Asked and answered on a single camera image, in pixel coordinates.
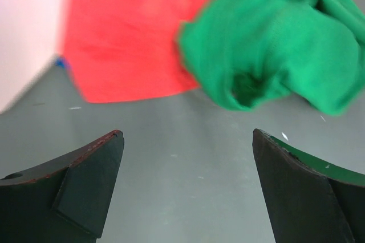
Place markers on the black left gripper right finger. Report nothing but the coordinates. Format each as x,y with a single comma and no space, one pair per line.
308,199

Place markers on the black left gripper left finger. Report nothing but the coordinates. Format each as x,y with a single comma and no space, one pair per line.
65,199

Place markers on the red tank top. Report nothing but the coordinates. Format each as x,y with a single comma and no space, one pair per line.
126,50

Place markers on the green tank top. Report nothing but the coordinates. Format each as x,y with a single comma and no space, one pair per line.
246,52

